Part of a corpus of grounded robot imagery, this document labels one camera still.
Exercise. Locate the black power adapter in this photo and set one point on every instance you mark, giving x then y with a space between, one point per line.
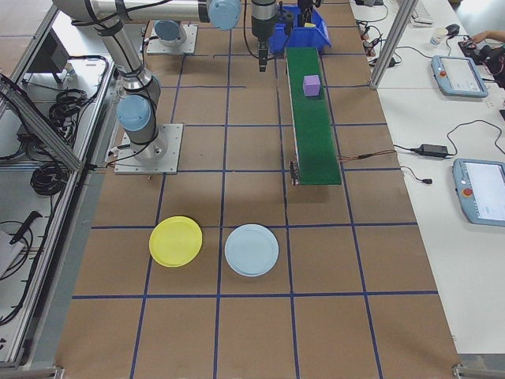
434 149

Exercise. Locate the person's bare hand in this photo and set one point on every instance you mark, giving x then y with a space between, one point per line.
483 36

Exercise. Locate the white keyboard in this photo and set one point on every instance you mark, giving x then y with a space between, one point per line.
423 12

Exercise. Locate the white square base plate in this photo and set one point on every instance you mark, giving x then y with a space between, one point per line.
191 39
171 150

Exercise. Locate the purple foam block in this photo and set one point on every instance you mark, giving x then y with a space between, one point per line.
311 85

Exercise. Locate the white paper cup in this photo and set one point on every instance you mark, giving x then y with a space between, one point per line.
438 37

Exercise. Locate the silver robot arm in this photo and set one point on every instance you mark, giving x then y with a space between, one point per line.
167 31
134 114

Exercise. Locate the yellow plate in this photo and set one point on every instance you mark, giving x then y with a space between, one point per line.
175 241

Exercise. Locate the white paper sheet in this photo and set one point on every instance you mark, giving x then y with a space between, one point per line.
8 252

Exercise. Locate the blue plastic storage bin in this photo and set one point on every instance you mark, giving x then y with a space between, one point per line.
304 41

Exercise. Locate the black flat panel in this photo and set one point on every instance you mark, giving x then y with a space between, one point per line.
51 55

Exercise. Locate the small brown circuit board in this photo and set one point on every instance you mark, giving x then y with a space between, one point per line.
371 49
366 33

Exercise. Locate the grey blue teach pendant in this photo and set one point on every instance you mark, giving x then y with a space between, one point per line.
459 77
485 189

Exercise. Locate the aluminium corner rail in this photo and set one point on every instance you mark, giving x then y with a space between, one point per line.
461 373
39 373

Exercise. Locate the black computer mouse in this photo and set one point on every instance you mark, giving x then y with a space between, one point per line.
453 30

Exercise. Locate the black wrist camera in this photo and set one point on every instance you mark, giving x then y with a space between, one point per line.
290 21

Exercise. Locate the green conveyor belt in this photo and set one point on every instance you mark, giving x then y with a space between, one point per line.
315 138

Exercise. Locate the aluminium profile post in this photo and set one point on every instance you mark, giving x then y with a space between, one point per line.
391 43

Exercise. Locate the light blue plate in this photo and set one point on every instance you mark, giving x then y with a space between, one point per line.
251 250

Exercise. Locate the black controller device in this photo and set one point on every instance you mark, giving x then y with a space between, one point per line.
483 55

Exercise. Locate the V-shaped metal bar frame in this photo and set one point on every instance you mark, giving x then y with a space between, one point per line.
51 136

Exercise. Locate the person's bare forearm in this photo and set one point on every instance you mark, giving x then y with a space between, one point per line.
499 34

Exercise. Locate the white desk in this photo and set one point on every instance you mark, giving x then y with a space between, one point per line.
410 75
434 256

